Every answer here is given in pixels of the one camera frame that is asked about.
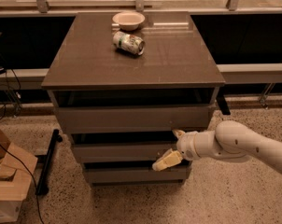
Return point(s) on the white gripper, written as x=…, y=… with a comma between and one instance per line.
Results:
x=186, y=146

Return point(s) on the green white soda can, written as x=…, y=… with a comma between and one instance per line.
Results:
x=131, y=43

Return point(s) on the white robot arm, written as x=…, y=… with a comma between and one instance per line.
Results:
x=231, y=141

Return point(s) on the grey bottom drawer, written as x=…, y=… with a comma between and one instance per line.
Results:
x=133, y=175

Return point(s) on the black stand leg left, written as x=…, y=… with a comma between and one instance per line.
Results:
x=45, y=161

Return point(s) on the grey drawer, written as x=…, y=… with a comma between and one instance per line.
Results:
x=133, y=175
x=136, y=119
x=121, y=152

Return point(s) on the grey drawer cabinet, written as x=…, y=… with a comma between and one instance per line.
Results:
x=175, y=70

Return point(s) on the black stand leg right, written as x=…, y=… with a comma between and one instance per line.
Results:
x=223, y=106

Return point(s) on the black stand leg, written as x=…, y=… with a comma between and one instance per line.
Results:
x=45, y=161
x=223, y=106

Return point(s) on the black shelf with wires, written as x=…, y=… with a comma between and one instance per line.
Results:
x=13, y=100

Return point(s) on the white bowl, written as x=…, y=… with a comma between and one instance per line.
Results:
x=128, y=21

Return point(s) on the open cardboard box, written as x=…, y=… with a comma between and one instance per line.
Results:
x=16, y=168

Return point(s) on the grey top drawer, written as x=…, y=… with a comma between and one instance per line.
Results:
x=136, y=119

